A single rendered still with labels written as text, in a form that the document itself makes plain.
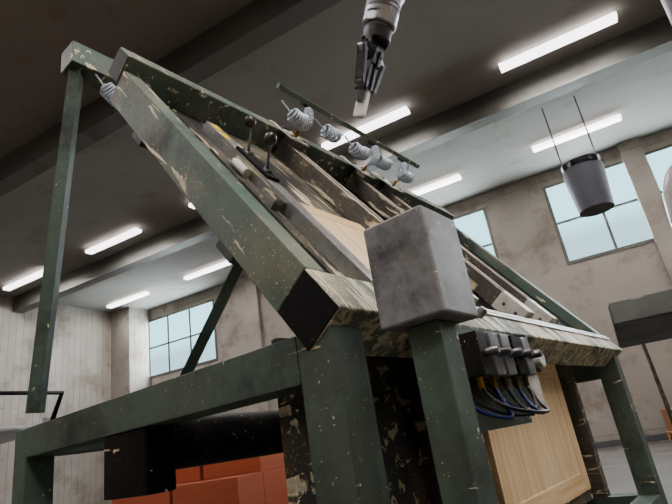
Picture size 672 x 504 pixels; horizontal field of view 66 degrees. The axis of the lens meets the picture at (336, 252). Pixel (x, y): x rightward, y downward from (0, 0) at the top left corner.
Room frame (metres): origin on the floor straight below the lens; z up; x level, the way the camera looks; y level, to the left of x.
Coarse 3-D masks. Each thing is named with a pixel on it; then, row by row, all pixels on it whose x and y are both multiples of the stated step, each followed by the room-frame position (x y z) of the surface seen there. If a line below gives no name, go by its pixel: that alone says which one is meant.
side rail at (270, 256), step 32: (128, 96) 1.28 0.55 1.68; (160, 128) 1.18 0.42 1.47; (160, 160) 1.18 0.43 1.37; (192, 160) 1.10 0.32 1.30; (192, 192) 1.11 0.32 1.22; (224, 192) 1.03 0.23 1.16; (224, 224) 1.04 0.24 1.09; (256, 224) 0.98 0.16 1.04; (256, 256) 0.98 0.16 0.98; (288, 256) 0.93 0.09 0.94; (288, 288) 0.94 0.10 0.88
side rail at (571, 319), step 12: (456, 228) 2.97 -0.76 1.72; (468, 240) 2.92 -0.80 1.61; (480, 252) 2.88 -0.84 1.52; (492, 264) 2.85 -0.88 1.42; (504, 264) 2.82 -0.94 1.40; (516, 276) 2.78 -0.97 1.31; (528, 288) 2.76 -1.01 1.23; (540, 300) 2.73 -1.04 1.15; (552, 300) 2.70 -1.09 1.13; (564, 312) 2.67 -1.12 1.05; (576, 324) 2.65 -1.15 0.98
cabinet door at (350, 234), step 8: (312, 208) 1.42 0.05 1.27; (320, 216) 1.41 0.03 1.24; (328, 216) 1.46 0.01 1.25; (336, 216) 1.52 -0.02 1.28; (328, 224) 1.40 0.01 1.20; (336, 224) 1.45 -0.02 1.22; (344, 224) 1.50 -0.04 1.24; (352, 224) 1.56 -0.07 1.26; (336, 232) 1.38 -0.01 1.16; (344, 232) 1.43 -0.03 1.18; (352, 232) 1.49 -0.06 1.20; (360, 232) 1.55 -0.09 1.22; (344, 240) 1.36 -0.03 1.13; (352, 240) 1.41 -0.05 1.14; (360, 240) 1.47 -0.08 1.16; (352, 248) 1.34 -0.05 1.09; (360, 248) 1.39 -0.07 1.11; (360, 256) 1.32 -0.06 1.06; (368, 264) 1.31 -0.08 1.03
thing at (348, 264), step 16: (208, 128) 1.44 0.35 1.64; (224, 144) 1.40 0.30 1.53; (256, 176) 1.32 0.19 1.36; (288, 208) 1.26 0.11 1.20; (304, 208) 1.28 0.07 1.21; (304, 224) 1.23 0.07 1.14; (320, 224) 1.25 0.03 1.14; (320, 240) 1.20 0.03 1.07; (336, 240) 1.21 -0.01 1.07; (336, 256) 1.18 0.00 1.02; (352, 256) 1.18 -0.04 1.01; (352, 272) 1.15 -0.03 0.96; (368, 272) 1.16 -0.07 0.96
